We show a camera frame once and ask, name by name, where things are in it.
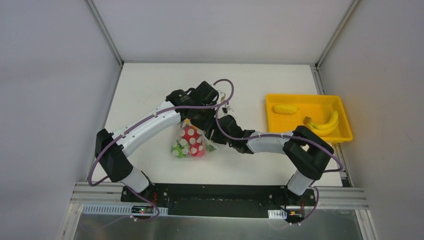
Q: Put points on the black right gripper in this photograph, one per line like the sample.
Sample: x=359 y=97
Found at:
x=218 y=135

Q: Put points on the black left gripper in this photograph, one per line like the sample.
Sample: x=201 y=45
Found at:
x=200 y=120

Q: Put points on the clear zip top bag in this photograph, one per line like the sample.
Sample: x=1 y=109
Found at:
x=177 y=137

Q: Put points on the yellow fake corn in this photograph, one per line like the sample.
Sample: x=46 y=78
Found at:
x=285 y=109

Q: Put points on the yellow fake banana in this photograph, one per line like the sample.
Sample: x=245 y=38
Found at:
x=323 y=129

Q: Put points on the white fake radish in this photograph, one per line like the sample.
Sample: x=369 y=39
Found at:
x=209 y=146

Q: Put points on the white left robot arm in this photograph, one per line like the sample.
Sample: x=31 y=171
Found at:
x=113 y=149

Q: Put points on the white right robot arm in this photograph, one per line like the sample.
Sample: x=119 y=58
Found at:
x=309 y=153

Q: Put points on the red fake food ball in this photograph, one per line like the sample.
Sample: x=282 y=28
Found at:
x=192 y=136

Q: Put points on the green fake food ball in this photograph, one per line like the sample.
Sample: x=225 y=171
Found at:
x=180 y=151

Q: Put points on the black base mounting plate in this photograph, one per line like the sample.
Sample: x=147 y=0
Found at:
x=228 y=201

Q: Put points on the yellow plastic tray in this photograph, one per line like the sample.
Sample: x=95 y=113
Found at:
x=323 y=114

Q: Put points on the aluminium frame rail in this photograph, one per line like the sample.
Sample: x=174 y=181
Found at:
x=118 y=60

